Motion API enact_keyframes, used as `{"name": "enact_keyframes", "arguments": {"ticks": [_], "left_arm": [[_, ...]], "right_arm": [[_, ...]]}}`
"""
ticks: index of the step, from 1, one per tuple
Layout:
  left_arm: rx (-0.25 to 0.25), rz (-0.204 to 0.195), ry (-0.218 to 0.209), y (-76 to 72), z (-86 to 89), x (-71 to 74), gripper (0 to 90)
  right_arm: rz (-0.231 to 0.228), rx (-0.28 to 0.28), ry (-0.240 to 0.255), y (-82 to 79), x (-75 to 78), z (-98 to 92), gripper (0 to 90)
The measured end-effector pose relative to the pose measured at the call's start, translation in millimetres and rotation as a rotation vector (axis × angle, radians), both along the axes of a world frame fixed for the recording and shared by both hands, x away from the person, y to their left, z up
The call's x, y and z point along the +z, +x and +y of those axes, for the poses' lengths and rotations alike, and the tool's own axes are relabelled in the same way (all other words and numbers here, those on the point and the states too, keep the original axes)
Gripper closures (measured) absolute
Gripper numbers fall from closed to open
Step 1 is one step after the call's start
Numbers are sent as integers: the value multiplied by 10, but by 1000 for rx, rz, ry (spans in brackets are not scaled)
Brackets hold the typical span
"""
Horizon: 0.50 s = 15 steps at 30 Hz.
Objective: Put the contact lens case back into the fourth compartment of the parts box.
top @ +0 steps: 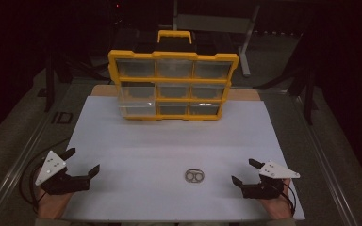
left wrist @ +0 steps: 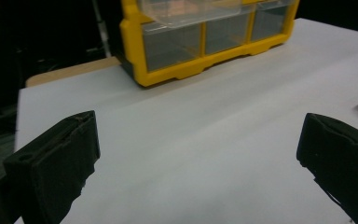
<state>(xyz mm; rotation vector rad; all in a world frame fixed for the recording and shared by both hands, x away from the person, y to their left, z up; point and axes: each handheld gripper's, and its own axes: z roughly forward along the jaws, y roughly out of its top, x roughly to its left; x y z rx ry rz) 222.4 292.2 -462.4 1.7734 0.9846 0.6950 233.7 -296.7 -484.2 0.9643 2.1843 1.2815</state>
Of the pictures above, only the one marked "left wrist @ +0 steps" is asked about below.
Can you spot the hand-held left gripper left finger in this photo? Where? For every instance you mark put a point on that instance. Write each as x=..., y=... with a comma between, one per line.
x=52, y=165

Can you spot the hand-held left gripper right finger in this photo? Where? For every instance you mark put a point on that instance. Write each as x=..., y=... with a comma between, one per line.
x=341, y=155

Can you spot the yellow drawer organizer cabinet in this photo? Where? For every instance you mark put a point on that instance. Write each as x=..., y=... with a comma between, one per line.
x=195, y=56

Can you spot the clear plastic drawer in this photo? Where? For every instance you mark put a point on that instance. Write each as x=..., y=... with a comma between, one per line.
x=189, y=12

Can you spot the metal stand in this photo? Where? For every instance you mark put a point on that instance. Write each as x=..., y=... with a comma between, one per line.
x=102, y=28

